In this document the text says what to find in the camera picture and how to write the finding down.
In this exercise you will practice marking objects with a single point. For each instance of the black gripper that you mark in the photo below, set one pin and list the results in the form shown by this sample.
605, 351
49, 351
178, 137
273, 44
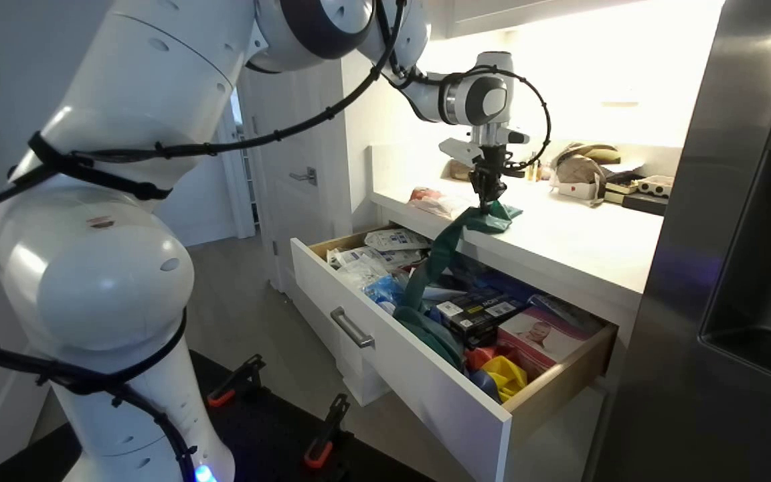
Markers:
490, 165

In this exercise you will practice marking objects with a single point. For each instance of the green fabric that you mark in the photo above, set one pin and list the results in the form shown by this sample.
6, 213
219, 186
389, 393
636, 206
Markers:
442, 257

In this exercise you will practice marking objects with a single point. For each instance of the white cabinet drawer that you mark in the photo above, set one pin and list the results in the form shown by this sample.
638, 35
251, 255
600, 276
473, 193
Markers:
421, 383

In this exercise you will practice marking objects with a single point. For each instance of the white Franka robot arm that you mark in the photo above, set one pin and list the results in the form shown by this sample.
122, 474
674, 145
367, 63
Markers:
91, 276

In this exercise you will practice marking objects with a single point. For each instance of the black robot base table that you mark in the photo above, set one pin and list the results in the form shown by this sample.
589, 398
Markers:
260, 438

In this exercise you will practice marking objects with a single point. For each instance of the tall white cabinet panel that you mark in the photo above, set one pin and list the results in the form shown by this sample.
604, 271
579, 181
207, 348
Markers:
360, 165

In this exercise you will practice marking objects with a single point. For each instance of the white base cabinet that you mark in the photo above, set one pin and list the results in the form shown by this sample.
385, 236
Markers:
617, 251

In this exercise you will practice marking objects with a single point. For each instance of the red white paper packet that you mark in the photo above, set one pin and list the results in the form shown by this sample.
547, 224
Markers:
434, 202

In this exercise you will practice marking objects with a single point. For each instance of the beige brown bag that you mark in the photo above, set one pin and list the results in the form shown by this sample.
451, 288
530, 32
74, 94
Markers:
588, 169

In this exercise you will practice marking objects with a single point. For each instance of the white plastic packet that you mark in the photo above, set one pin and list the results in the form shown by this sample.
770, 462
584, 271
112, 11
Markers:
360, 265
399, 239

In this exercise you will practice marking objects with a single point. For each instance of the black box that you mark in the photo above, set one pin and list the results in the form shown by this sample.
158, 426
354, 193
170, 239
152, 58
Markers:
482, 318

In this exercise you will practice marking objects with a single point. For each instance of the blue plastic item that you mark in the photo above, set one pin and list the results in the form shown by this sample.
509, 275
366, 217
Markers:
385, 292

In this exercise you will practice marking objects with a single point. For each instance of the black cylindrical objects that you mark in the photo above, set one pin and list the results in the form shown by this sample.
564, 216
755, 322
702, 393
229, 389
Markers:
642, 190

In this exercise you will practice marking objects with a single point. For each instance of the red pink box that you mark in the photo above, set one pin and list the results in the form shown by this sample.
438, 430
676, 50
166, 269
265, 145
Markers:
547, 339

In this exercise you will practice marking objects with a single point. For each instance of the silver door lever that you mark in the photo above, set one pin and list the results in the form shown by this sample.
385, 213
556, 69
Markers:
307, 176

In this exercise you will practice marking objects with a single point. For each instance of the white room door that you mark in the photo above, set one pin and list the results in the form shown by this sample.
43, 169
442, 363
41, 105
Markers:
287, 224

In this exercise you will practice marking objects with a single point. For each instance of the stainless steel refrigerator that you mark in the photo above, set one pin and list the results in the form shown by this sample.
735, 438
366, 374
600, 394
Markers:
717, 269

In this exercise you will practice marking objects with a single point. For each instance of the refrigerator water dispenser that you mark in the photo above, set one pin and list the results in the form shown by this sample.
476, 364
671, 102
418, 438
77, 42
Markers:
761, 269

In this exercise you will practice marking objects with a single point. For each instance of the orange black clamp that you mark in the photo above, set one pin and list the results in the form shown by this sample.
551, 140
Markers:
235, 378
328, 433

